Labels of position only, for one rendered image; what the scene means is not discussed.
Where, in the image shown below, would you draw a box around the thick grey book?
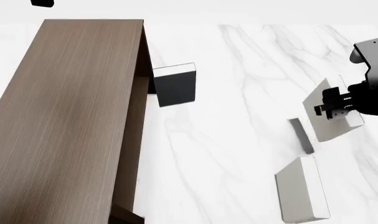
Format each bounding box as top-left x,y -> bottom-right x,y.
274,155 -> 331,223

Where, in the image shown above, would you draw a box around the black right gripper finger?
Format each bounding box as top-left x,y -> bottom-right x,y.
313,104 -> 354,121
322,86 -> 341,104

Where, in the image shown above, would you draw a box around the grey book with white pages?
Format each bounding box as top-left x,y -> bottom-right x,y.
303,75 -> 366,143

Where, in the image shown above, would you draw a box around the black book with white pages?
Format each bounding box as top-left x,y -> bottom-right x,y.
151,62 -> 197,108

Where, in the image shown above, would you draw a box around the dark cabinet shelf board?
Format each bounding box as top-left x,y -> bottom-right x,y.
109,202 -> 146,224

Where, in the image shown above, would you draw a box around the thin grey book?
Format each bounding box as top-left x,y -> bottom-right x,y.
288,118 -> 316,155

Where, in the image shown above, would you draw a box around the brown wooden cabinet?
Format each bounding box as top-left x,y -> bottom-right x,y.
0,19 -> 155,224

